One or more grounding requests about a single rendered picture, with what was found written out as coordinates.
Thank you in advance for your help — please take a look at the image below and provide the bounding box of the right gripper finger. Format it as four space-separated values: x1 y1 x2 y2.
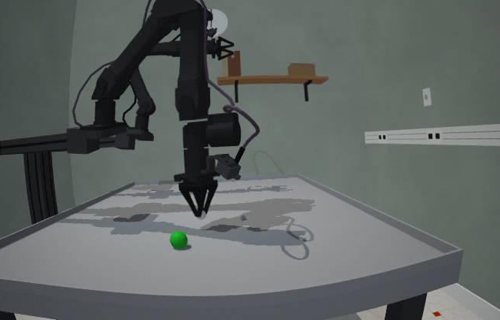
193 183 218 214
178 186 208 217

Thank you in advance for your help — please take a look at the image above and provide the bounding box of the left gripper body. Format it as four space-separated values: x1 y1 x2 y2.
206 29 218 58

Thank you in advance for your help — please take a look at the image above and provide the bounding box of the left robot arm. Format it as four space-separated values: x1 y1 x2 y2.
127 28 217 135

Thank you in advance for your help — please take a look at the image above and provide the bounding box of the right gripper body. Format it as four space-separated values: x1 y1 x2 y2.
174 148 239 187

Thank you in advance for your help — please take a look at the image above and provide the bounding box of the green ball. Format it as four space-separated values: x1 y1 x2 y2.
170 232 188 249

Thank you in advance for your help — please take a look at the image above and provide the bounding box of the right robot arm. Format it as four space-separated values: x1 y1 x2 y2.
80 0 241 148

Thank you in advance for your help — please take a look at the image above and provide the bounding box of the grey table edge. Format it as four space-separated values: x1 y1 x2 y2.
0 174 464 308

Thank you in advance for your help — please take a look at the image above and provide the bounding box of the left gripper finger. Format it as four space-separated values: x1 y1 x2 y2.
218 49 234 61
217 36 234 51

